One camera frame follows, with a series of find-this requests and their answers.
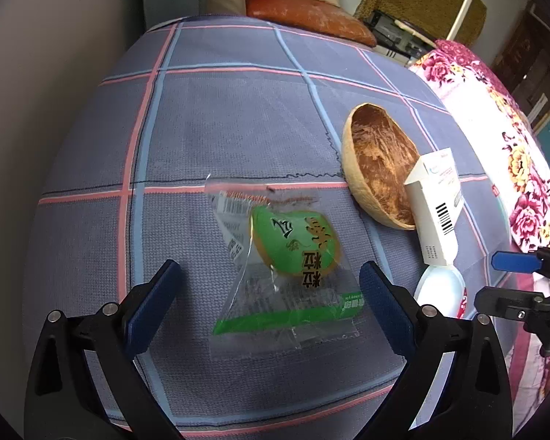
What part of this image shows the dark wooden cabinet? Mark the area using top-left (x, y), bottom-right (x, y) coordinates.
top-left (488, 0), bottom-right (550, 124)

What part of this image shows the white round container red label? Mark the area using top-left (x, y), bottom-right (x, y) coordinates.
top-left (414, 263), bottom-right (467, 319)

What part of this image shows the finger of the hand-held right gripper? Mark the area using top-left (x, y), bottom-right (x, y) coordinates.
top-left (491, 247), bottom-right (550, 280)
top-left (474, 284), bottom-right (550, 328)

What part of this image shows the black device on stand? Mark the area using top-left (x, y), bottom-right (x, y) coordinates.
top-left (362, 9), bottom-right (436, 62)

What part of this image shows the brown coconut shell half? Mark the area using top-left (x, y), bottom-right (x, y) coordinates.
top-left (340, 103), bottom-right (422, 231)

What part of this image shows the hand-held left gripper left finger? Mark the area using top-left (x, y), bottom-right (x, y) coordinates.
top-left (24, 259), bottom-right (184, 440)

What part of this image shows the pink floral bed sheet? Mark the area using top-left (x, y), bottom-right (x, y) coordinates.
top-left (408, 39), bottom-right (550, 422)

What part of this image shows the grey plaid cloth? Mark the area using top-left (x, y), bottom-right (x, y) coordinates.
top-left (21, 16), bottom-right (507, 440)

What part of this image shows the white cardboard box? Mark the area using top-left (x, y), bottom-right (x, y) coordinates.
top-left (403, 147), bottom-right (465, 267)

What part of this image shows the clear green snack packet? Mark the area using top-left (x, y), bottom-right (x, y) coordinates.
top-left (205, 175), bottom-right (365, 353)

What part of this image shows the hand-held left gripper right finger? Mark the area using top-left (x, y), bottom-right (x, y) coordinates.
top-left (355, 260), bottom-right (514, 440)

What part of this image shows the orange leather seat cushion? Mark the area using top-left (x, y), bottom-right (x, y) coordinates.
top-left (245, 0), bottom-right (377, 47)

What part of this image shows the pale wooden stick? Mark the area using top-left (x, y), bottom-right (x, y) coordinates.
top-left (394, 19), bottom-right (437, 47)

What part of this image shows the white pole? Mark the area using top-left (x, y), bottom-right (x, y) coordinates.
top-left (445, 0), bottom-right (480, 42)

